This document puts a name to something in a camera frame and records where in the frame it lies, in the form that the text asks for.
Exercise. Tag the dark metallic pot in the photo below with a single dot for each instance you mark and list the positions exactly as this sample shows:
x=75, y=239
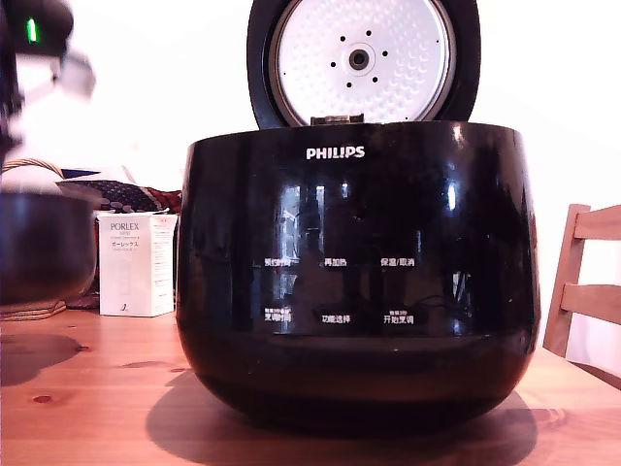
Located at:
x=43, y=247

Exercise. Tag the light wooden chair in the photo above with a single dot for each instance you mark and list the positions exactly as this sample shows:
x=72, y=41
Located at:
x=567, y=272

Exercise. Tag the pale grey camera box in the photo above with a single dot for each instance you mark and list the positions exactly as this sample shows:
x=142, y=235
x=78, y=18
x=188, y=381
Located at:
x=77, y=73

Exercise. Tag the dark dotted patterned cushion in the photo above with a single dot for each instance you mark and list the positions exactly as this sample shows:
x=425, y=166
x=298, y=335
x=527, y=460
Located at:
x=131, y=194

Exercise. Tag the black Philips rice cooker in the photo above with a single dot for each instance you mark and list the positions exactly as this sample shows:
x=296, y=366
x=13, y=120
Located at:
x=359, y=233

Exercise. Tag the woven wicker basket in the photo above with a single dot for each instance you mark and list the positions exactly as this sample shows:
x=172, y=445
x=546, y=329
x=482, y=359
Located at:
x=29, y=310

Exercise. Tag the white Porlex cardboard box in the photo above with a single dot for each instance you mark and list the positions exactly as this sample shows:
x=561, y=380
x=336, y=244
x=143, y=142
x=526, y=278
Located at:
x=126, y=264

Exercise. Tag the white and blue cushion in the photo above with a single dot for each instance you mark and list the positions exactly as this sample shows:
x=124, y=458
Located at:
x=102, y=173

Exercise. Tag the black rice cooker lid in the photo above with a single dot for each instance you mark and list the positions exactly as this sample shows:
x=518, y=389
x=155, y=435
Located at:
x=361, y=58

